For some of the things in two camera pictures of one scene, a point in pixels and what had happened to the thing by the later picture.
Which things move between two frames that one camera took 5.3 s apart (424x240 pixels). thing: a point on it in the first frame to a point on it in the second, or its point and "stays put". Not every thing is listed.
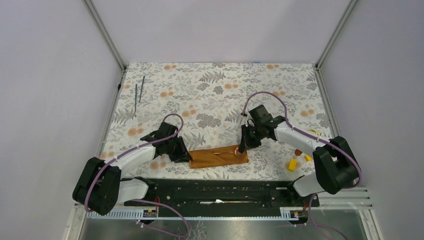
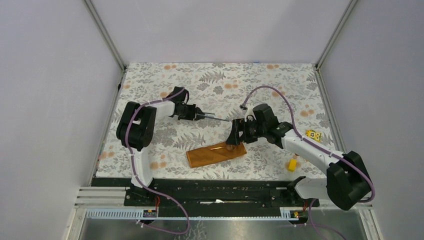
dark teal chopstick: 142,87 to 216,118
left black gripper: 182,154 to 192,112
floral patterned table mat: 210,100 stays put
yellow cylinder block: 292,165 stays put
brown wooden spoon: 236,151 to 229,147
